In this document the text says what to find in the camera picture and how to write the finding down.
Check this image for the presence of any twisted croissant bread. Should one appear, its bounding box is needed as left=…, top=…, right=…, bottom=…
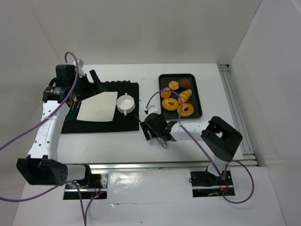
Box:
left=178, top=89, right=192, bottom=104

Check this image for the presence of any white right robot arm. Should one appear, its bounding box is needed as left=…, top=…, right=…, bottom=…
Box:
left=140, top=113, right=243, bottom=180

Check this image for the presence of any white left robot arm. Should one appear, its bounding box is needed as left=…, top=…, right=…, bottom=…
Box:
left=16, top=63, right=100, bottom=187

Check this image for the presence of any gold teal fork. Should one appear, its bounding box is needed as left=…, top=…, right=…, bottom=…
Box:
left=68, top=98, right=81, bottom=121

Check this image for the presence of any glazed donut left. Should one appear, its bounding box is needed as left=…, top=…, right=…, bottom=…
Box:
left=162, top=98, right=179, bottom=111

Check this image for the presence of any glazed donut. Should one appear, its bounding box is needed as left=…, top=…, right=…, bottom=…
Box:
left=177, top=103, right=194, bottom=117
left=162, top=98, right=179, bottom=111

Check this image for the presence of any black placemat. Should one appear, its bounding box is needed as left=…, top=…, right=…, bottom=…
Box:
left=61, top=81, right=139, bottom=134

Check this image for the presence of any white square plate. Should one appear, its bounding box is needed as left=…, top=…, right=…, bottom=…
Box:
left=76, top=92, right=118, bottom=122

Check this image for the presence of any gold teal spoon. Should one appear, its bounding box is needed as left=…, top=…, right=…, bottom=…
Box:
left=64, top=100, right=74, bottom=122

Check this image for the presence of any orange round bun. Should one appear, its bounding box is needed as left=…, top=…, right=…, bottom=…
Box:
left=160, top=87, right=171, bottom=99

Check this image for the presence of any glazed donut right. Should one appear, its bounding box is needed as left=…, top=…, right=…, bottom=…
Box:
left=177, top=103, right=194, bottom=117

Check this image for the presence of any white soup cup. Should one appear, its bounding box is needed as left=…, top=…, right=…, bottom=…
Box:
left=116, top=93, right=135, bottom=116

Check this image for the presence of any round golden bun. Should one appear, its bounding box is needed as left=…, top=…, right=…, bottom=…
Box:
left=168, top=81, right=180, bottom=90

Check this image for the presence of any black baking tray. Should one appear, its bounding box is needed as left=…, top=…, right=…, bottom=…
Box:
left=158, top=73, right=203, bottom=120

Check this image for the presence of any dark chocolate bun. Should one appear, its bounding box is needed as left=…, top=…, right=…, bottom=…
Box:
left=179, top=78, right=191, bottom=89

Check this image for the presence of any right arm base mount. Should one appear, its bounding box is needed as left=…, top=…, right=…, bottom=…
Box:
left=189, top=170, right=235, bottom=198

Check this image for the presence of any aluminium rail front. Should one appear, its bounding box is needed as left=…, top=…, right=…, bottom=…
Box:
left=65, top=161, right=212, bottom=170

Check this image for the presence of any aluminium rail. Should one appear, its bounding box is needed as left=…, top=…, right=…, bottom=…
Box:
left=218, top=65, right=259, bottom=167
left=65, top=161, right=212, bottom=170

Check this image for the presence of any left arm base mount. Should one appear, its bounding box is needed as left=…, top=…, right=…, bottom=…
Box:
left=63, top=172, right=108, bottom=200

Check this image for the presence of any aluminium rail right side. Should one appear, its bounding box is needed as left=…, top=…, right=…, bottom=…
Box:
left=218, top=65, right=259, bottom=167

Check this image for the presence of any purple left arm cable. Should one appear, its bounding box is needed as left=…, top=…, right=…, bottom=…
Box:
left=0, top=51, right=99, bottom=226

